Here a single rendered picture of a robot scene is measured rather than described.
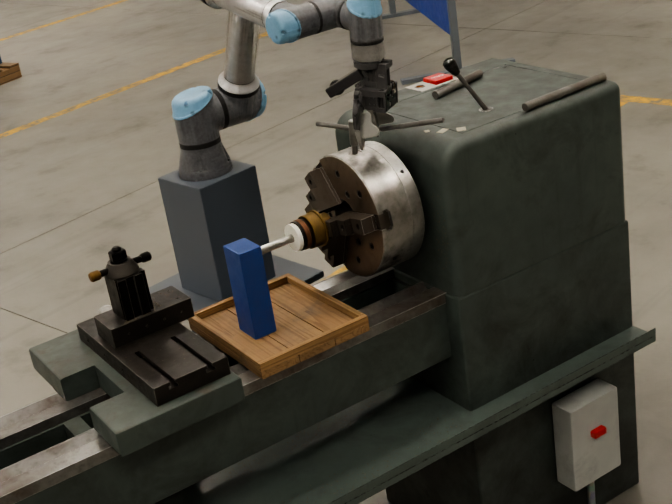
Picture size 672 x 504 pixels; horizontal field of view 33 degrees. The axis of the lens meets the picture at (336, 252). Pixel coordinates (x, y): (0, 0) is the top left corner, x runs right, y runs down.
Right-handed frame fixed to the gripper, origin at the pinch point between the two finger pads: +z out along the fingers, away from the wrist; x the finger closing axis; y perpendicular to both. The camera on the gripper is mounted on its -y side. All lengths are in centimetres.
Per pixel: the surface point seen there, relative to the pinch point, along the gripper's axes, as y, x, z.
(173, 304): -30, -45, 26
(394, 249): 9.2, -8.3, 24.2
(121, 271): -37, -52, 15
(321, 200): -10.2, -7.0, 14.5
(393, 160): 5.6, 1.9, 5.8
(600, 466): 52, 24, 103
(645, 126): -16, 360, 146
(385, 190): 6.9, -6.2, 9.8
